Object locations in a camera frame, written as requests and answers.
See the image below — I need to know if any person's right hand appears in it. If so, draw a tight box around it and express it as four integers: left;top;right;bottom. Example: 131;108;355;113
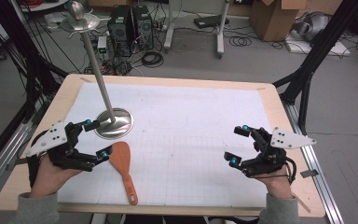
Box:
255;166;294;200

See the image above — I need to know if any black computer tower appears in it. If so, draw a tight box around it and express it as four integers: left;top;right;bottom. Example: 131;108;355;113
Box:
131;6;155;51
106;5;135;58

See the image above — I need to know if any small power supply unit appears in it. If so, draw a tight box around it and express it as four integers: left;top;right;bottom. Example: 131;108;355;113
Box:
96;35;109;54

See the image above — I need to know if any flat black box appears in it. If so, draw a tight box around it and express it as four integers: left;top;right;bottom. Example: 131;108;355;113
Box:
193;14;230;30

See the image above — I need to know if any person's left hand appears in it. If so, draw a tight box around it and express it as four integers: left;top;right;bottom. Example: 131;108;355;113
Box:
30;154;82;199

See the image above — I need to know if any black frame with cables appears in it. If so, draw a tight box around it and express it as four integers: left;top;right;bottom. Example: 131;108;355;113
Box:
0;0;70;120

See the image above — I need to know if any wooden spatula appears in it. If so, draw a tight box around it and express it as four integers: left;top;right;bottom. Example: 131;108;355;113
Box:
108;141;140;206

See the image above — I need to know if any large open cardboard box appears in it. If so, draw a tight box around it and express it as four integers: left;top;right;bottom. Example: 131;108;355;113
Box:
248;0;310;43

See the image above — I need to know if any thick black cable coil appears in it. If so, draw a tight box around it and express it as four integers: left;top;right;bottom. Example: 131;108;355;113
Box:
140;50;165;69

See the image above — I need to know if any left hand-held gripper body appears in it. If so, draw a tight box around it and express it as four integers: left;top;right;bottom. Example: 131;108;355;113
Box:
25;120;83;172

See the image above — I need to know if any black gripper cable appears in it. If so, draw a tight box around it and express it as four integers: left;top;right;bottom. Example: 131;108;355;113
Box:
283;156;297;185

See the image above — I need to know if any thin black cable coil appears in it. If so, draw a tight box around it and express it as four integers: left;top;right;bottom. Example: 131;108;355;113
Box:
228;35;253;48

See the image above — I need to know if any grey bag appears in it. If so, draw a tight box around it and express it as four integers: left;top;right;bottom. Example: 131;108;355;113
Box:
292;11;331;43

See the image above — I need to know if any aluminium rail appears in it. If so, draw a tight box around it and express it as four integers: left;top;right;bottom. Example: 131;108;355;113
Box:
280;100;345;224
0;119;34;204

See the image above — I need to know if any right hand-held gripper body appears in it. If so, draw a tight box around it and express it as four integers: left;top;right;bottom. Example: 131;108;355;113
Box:
241;126;318;179

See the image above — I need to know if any white grid paper mat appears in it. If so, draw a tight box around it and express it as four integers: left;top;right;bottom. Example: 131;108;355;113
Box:
57;81;273;208

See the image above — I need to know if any white foam board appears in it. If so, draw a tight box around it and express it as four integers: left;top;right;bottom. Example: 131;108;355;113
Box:
284;33;352;58

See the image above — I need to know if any white desk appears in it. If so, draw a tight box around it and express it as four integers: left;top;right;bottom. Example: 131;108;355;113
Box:
163;0;231;60

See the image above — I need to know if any metal hook stand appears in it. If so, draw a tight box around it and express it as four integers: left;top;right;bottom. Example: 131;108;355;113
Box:
58;0;135;140

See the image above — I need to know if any black gripper strap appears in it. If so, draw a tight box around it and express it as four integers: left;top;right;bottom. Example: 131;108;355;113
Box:
26;132;49;189

